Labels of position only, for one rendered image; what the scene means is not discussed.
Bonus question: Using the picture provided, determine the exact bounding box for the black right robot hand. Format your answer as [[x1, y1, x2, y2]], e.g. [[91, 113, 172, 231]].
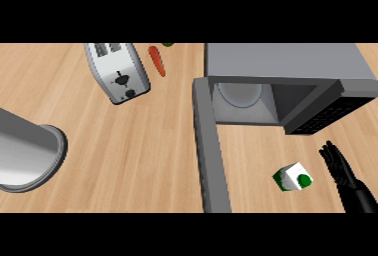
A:
[[318, 140, 378, 214]]

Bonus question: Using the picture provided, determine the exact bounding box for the white and green milk carton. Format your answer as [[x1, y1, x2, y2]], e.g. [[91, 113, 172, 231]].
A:
[[272, 161, 315, 193]]

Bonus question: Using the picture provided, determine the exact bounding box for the grey microwave door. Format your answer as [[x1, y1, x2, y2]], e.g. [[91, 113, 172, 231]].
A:
[[191, 77, 234, 214]]

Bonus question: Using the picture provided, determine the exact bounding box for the grey microwave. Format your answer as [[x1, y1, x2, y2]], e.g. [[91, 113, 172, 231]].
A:
[[204, 42, 378, 136]]

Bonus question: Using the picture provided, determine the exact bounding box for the orange carrot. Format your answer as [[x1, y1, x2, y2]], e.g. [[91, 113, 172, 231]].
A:
[[148, 45, 167, 78]]

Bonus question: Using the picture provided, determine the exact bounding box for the silver toaster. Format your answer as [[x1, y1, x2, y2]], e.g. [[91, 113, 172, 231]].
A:
[[83, 42, 153, 106]]

